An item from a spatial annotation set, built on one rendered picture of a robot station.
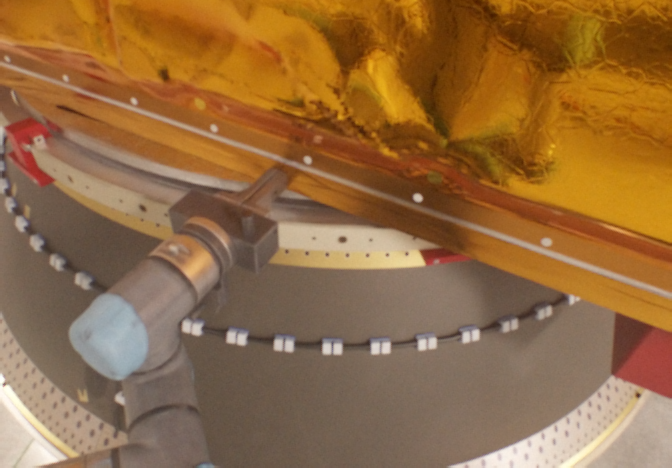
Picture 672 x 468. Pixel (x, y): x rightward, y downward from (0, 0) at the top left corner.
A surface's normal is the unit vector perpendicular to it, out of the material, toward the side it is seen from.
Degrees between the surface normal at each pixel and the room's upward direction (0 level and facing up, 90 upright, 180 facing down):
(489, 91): 91
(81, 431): 43
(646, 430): 0
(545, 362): 62
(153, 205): 90
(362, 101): 92
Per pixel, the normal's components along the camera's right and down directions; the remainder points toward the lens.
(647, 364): -0.45, 0.57
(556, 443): 0.35, -0.14
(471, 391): 0.26, 0.22
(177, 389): 0.58, -0.74
